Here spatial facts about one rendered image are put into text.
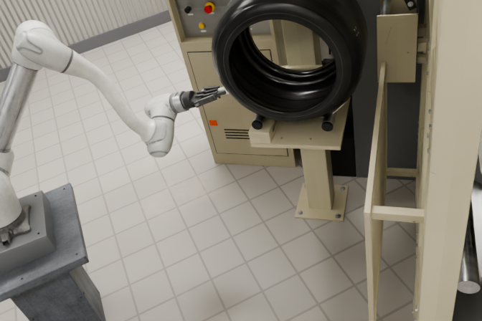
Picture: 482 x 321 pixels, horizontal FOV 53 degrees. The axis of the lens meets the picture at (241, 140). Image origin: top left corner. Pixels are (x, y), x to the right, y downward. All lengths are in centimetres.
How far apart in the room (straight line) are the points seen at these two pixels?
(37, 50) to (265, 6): 83
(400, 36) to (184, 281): 159
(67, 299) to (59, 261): 35
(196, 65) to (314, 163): 85
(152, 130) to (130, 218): 112
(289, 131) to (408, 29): 61
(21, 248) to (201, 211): 117
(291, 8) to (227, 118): 140
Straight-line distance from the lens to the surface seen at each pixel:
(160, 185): 318
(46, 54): 190
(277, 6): 162
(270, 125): 197
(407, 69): 205
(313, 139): 196
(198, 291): 257
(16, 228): 214
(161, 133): 204
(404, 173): 248
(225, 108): 285
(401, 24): 195
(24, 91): 212
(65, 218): 225
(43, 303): 239
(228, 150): 307
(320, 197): 269
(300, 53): 213
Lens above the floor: 206
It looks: 38 degrees down
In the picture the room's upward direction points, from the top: 14 degrees counter-clockwise
